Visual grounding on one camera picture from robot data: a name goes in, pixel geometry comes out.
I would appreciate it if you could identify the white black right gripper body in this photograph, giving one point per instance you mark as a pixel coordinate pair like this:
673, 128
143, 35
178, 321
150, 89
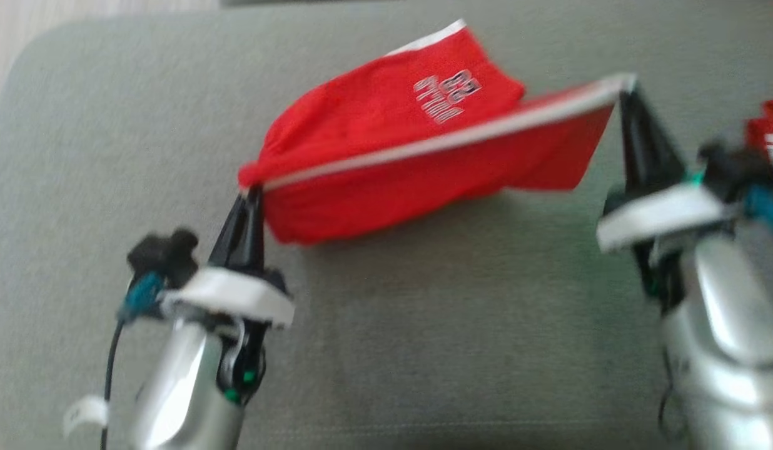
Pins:
661, 212

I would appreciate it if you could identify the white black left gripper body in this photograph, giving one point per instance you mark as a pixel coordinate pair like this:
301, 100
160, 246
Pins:
236, 294

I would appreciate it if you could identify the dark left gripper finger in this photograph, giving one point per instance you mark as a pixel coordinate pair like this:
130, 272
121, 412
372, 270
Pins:
230, 244
255, 237

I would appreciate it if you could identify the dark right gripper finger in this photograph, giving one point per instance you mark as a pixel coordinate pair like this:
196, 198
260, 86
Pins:
635, 156
661, 162

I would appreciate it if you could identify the red garment with white trim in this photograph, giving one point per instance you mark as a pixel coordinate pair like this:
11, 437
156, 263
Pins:
393, 187

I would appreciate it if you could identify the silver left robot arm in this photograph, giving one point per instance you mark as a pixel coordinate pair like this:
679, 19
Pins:
186, 387

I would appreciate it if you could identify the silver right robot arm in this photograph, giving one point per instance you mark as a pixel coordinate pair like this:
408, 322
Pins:
724, 350

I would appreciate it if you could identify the small red white cloth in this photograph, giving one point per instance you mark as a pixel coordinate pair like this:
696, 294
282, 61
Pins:
768, 125

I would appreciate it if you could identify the grey fabric sofa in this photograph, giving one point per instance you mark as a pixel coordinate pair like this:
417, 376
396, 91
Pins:
424, 344

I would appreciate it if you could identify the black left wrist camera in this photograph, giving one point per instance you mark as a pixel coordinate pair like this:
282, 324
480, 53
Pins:
164, 253

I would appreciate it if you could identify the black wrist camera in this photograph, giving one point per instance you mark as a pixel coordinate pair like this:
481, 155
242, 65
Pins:
733, 165
164, 253

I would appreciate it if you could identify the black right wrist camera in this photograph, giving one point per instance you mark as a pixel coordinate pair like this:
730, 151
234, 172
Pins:
733, 165

